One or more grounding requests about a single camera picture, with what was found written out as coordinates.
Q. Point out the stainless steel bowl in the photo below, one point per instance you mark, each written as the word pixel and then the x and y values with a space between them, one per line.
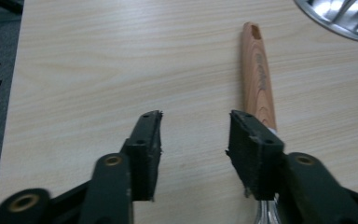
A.
pixel 341 17

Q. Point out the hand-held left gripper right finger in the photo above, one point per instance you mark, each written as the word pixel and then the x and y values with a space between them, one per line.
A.
pixel 254 158

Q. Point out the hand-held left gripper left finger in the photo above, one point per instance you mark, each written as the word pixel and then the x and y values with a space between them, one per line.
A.
pixel 143 155

